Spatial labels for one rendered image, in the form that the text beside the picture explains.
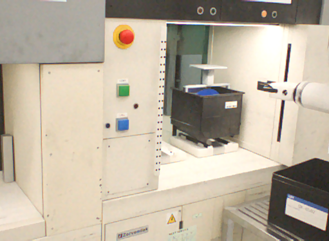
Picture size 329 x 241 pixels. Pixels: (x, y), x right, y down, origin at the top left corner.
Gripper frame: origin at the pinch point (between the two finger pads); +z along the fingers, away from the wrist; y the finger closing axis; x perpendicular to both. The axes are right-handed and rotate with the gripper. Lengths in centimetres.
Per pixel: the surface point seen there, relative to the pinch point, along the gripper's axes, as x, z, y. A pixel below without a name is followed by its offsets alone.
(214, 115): -15.3, 22.0, -4.0
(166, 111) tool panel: -29, 87, 17
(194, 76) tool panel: -9, 75, 26
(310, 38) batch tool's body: 16.4, -3.0, 16.6
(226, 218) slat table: -46.2, -2.1, -15.2
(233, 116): -16.5, 22.0, 6.4
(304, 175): -31.0, -12.2, 10.9
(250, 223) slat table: -42.9, -13.5, -15.2
